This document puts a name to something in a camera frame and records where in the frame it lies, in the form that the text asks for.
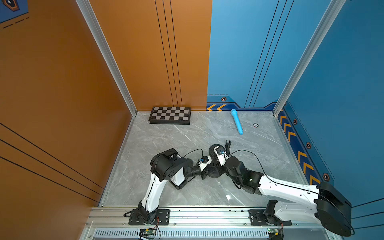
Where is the black round stand base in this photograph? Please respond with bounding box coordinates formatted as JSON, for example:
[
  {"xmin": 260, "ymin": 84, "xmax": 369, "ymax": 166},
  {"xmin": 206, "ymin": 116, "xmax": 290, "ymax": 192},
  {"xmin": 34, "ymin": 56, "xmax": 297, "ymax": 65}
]
[{"xmin": 208, "ymin": 165, "xmax": 226, "ymax": 179}]

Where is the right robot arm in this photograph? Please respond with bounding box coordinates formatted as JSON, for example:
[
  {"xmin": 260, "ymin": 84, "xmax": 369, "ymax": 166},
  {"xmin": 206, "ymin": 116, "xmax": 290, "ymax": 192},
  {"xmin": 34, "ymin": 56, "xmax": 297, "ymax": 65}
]
[{"xmin": 218, "ymin": 154, "xmax": 355, "ymax": 237}]

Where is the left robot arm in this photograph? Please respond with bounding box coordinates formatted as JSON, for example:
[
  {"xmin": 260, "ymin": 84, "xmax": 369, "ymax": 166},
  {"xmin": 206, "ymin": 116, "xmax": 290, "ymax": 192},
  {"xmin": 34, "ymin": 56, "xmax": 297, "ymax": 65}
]
[{"xmin": 138, "ymin": 148, "xmax": 212, "ymax": 225}]

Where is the light blue toy microphone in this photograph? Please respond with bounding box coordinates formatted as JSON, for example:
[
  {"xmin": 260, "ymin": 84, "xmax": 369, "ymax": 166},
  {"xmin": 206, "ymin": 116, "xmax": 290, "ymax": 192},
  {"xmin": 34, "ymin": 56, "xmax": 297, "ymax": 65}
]
[{"xmin": 231, "ymin": 109, "xmax": 244, "ymax": 135}]

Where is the black white checkerboard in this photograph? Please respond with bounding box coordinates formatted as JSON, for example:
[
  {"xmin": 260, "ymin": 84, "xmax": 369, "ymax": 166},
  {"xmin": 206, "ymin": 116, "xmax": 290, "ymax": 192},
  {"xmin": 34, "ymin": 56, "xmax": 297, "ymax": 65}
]
[{"xmin": 149, "ymin": 107, "xmax": 191, "ymax": 125}]

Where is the left green circuit board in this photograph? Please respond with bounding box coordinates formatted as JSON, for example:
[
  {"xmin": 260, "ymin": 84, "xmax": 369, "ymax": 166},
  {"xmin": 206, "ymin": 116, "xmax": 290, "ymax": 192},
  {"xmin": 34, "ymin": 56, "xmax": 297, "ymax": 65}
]
[{"xmin": 139, "ymin": 228, "xmax": 157, "ymax": 240}]

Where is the green circuit board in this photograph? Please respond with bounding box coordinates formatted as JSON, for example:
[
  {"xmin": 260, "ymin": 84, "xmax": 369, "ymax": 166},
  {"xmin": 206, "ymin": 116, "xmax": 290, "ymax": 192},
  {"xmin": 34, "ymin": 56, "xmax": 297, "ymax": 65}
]
[
  {"xmin": 139, "ymin": 228, "xmax": 157, "ymax": 240},
  {"xmin": 267, "ymin": 228, "xmax": 284, "ymax": 240}
]

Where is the right green circuit board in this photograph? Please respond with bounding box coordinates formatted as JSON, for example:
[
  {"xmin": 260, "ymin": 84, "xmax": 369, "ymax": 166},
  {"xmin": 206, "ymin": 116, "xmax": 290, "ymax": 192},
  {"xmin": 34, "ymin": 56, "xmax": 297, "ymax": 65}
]
[{"xmin": 267, "ymin": 228, "xmax": 284, "ymax": 240}]

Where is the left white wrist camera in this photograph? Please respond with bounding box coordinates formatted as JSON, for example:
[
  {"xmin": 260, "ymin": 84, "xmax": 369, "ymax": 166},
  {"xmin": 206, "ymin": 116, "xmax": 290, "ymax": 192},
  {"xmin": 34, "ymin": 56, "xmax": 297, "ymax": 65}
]
[{"xmin": 198, "ymin": 156, "xmax": 212, "ymax": 172}]

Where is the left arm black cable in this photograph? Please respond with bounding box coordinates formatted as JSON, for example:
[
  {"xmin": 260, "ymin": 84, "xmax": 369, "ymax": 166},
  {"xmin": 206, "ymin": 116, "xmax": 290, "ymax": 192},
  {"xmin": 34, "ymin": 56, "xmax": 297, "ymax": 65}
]
[{"xmin": 182, "ymin": 148, "xmax": 205, "ymax": 164}]

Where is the aluminium rail frame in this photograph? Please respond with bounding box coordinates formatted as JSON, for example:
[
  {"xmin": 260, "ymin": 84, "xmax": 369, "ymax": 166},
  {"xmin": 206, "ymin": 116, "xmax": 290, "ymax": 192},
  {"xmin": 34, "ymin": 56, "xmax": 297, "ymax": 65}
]
[{"xmin": 80, "ymin": 206, "xmax": 342, "ymax": 240}]

